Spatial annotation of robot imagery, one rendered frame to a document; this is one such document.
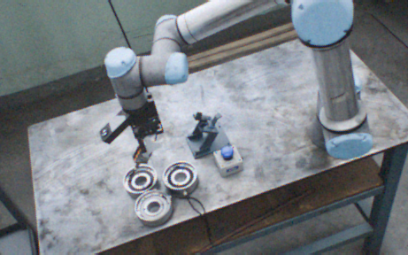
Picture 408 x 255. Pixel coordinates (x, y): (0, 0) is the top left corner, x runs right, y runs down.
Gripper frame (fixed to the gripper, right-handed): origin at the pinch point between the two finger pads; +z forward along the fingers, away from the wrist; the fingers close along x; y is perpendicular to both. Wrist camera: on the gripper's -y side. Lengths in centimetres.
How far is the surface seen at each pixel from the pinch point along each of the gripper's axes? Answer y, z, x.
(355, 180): 66, 38, -11
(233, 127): 30.6, 13.2, 8.8
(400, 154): 77, 23, -17
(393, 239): 89, 93, -12
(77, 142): -20.2, 13.0, 26.3
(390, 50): 160, 93, 96
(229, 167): 22.7, 9.7, -8.8
